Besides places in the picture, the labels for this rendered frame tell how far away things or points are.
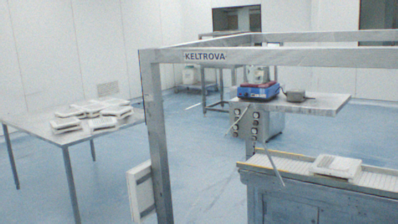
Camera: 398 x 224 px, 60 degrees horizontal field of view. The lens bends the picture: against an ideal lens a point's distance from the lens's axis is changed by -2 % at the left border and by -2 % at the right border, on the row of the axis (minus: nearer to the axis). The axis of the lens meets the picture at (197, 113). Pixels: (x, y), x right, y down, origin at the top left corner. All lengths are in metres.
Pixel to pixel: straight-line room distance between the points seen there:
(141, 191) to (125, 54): 6.43
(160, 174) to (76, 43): 5.77
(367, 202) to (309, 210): 0.36
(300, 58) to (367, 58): 0.20
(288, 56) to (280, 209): 1.31
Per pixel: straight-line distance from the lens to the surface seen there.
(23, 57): 6.74
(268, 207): 2.35
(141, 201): 1.71
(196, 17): 8.98
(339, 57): 1.17
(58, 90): 7.06
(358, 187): 2.04
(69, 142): 3.04
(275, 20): 7.83
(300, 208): 2.26
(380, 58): 1.15
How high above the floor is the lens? 1.75
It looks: 15 degrees down
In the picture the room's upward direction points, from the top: 4 degrees counter-clockwise
